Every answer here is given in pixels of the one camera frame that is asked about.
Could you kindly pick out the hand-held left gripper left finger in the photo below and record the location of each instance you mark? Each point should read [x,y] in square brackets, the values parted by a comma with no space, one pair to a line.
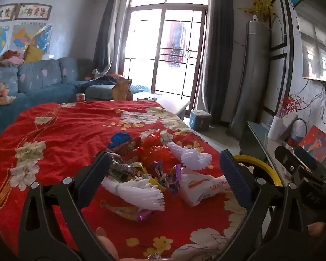
[93,180]

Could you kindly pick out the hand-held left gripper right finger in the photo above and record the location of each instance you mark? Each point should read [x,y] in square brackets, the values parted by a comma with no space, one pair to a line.
[235,179]

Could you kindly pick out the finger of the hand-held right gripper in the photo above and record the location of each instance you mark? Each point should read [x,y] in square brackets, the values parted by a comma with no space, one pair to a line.
[284,156]
[305,156]

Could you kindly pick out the yellow rimmed trash bin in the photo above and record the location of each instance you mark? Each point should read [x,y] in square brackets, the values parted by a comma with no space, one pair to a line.
[269,168]

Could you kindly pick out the green snack wrapper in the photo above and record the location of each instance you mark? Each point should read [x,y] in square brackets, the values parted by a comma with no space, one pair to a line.
[123,168]

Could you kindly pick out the white orange printed plastic bag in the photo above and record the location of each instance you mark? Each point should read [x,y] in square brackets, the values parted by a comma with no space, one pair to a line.
[203,189]

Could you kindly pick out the red snack wrapper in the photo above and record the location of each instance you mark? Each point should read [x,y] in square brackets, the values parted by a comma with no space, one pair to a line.
[127,147]

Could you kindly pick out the blue plastic wrapper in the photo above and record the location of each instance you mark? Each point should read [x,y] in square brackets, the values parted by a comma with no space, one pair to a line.
[119,138]

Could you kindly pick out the white foam fruit net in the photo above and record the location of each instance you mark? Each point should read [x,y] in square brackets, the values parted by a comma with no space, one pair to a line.
[141,194]
[191,155]

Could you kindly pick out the small yellow wrapper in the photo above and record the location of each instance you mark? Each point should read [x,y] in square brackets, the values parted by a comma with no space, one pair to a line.
[154,182]

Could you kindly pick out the large purple candy wrapper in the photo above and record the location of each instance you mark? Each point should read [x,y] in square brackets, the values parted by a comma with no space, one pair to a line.
[173,180]

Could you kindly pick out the small purple candy wrapper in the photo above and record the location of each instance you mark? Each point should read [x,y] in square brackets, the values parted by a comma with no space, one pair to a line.
[157,167]

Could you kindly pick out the red plastic bag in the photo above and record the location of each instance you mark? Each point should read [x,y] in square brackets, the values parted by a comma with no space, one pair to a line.
[154,152]

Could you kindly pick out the person's right hand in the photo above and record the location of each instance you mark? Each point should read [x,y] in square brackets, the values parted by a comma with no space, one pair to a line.
[317,227]

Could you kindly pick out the person's left hand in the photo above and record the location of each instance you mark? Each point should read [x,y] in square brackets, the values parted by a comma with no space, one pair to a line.
[107,246]

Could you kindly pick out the glass top television cabinet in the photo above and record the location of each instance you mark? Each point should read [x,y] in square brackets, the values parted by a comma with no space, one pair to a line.
[260,146]

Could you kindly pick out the white vase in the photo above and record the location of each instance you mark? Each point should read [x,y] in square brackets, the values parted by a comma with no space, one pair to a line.
[275,129]

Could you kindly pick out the red floral blanket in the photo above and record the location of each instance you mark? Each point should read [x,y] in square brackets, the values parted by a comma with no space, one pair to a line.
[70,130]

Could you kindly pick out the blue storage stool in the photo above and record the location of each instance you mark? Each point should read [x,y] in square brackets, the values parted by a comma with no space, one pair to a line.
[201,119]

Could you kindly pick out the red metal can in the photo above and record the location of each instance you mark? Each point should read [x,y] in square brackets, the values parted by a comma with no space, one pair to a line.
[80,97]

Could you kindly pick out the grey standing air conditioner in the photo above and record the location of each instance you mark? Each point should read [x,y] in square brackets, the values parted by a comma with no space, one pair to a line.
[251,73]

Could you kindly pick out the brown paper bag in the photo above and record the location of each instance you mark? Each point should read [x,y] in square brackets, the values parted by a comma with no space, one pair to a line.
[122,89]

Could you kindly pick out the white coffee table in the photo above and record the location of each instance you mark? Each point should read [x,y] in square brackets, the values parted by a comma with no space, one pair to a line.
[171,104]

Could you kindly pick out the dark clothes heap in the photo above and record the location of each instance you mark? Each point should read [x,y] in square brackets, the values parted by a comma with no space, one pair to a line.
[106,79]

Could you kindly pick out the blue fabric sofa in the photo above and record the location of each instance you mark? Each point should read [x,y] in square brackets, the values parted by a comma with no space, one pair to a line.
[38,87]

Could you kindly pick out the dark grey long curtain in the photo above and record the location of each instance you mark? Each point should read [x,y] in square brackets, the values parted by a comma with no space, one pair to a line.
[217,51]

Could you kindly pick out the yellow pillow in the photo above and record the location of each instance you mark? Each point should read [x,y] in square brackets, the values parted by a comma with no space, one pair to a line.
[32,53]

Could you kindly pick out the glass sliding door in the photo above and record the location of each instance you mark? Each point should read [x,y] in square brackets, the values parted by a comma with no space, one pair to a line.
[146,43]

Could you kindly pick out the hanging laundry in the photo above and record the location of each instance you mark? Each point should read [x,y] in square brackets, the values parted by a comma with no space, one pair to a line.
[176,43]

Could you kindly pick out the grey curtain beside sofa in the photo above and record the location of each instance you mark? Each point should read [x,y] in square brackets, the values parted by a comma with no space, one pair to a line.
[106,32]

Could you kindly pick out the pink red clothes pile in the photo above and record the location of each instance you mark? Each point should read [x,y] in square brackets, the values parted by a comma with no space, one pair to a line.
[10,57]

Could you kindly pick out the yellow artificial flowers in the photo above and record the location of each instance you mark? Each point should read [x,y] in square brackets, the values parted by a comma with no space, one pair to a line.
[260,8]

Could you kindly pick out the colourful country map poster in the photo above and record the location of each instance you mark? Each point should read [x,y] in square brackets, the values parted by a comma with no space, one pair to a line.
[32,36]

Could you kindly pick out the framed calligraphy picture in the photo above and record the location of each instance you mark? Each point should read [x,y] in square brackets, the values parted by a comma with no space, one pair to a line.
[1,13]
[34,11]

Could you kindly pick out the wall mounted television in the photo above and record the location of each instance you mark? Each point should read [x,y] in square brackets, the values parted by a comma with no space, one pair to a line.
[317,46]

